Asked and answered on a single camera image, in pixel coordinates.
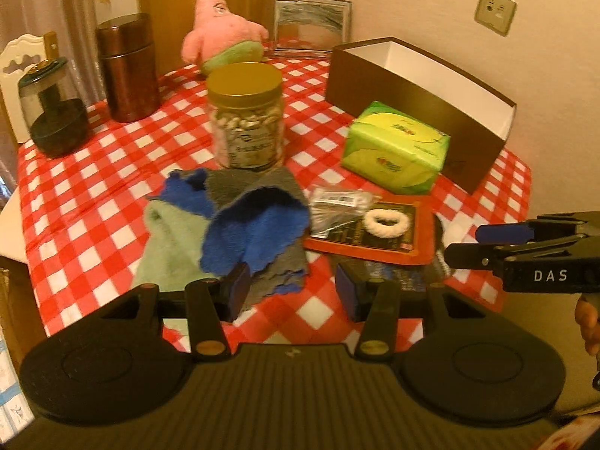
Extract copper metal canister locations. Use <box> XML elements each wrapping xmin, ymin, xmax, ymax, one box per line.
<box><xmin>95</xmin><ymin>12</ymin><xmax>161</xmax><ymax>124</ymax></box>

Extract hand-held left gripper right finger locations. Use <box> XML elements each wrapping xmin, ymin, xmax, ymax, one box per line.
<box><xmin>336</xmin><ymin>262</ymin><xmax>503</xmax><ymax>363</ymax></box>

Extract white chair back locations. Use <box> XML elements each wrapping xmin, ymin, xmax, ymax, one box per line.
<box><xmin>0</xmin><ymin>33</ymin><xmax>58</xmax><ymax>144</ymax></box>

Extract green tissue pack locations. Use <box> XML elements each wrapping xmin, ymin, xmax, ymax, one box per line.
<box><xmin>340</xmin><ymin>100</ymin><xmax>452</xmax><ymax>196</ymax></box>

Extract pink starfish plush toy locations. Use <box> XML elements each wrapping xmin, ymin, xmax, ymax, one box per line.
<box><xmin>182</xmin><ymin>0</ymin><xmax>270</xmax><ymax>77</ymax></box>

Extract nut jar with gold lid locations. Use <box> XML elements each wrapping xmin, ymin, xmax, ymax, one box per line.
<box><xmin>206</xmin><ymin>62</ymin><xmax>287</xmax><ymax>171</ymax></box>

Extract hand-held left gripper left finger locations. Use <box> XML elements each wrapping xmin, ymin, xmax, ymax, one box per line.
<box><xmin>100</xmin><ymin>262</ymin><xmax>252</xmax><ymax>364</ymax></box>

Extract brown cardboard box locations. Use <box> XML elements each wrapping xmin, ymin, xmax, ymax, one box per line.
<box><xmin>325</xmin><ymin>36</ymin><xmax>518</xmax><ymax>196</ymax></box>

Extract beige wall socket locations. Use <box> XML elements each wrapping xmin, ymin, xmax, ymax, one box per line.
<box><xmin>474</xmin><ymin>0</ymin><xmax>518</xmax><ymax>36</ymax></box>

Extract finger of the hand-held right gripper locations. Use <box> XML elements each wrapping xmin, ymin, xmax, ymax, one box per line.
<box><xmin>475</xmin><ymin>213</ymin><xmax>592</xmax><ymax>245</ymax></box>
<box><xmin>443</xmin><ymin>234</ymin><xmax>587</xmax><ymax>273</ymax></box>

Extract glass jar with dark base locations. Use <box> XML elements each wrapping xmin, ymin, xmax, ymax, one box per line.
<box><xmin>18</xmin><ymin>56</ymin><xmax>93</xmax><ymax>159</ymax></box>

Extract orange packet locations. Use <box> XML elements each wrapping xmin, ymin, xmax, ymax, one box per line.
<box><xmin>303</xmin><ymin>194</ymin><xmax>435</xmax><ymax>267</ymax></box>

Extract red white checkered tablecloth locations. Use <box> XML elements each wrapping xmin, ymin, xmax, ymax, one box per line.
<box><xmin>18</xmin><ymin>40</ymin><xmax>535</xmax><ymax>356</ymax></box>

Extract white fluffy hair tie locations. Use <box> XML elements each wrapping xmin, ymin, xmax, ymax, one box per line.
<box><xmin>363</xmin><ymin>208</ymin><xmax>411</xmax><ymax>241</ymax></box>

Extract light green fleece cloth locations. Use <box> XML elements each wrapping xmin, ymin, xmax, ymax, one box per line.
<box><xmin>135</xmin><ymin>196</ymin><xmax>214</xmax><ymax>292</ymax></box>

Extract blue white checkered box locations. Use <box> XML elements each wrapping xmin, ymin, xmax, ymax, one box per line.
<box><xmin>0</xmin><ymin>323</ymin><xmax>37</xmax><ymax>438</ymax></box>

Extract clear bag of hairpins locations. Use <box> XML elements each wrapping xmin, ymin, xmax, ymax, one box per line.
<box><xmin>307</xmin><ymin>186</ymin><xmax>376</xmax><ymax>238</ymax></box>

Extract wooden door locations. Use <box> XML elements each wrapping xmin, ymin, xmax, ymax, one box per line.
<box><xmin>136</xmin><ymin>0</ymin><xmax>306</xmax><ymax>77</ymax></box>

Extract glass sand picture frame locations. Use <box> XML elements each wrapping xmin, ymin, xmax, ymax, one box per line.
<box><xmin>269</xmin><ymin>0</ymin><xmax>353</xmax><ymax>60</ymax></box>

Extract person's right hand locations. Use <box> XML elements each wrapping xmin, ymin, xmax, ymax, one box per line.
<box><xmin>575</xmin><ymin>297</ymin><xmax>600</xmax><ymax>358</ymax></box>

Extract sheer curtain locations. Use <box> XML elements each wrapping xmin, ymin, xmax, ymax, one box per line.
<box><xmin>0</xmin><ymin>0</ymin><xmax>112</xmax><ymax>191</ymax></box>

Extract blue grey fleece cloth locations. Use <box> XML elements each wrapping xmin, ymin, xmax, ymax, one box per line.
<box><xmin>157</xmin><ymin>167</ymin><xmax>313</xmax><ymax>314</ymax></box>

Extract red printed cloth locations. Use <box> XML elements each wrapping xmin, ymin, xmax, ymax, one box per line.
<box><xmin>546</xmin><ymin>410</ymin><xmax>600</xmax><ymax>450</ymax></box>

